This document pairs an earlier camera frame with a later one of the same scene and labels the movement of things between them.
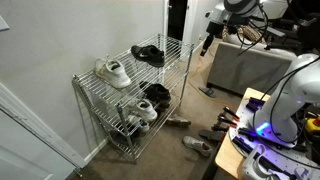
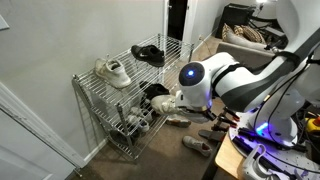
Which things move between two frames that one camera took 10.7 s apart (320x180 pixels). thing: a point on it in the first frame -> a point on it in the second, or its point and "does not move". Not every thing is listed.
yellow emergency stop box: x=313 y=124 does not move
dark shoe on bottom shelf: x=122 y=137 does not move
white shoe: x=145 y=110 -> x=165 y=103
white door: x=30 y=148 does not move
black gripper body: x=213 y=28 -> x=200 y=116
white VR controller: x=253 y=170 does not move
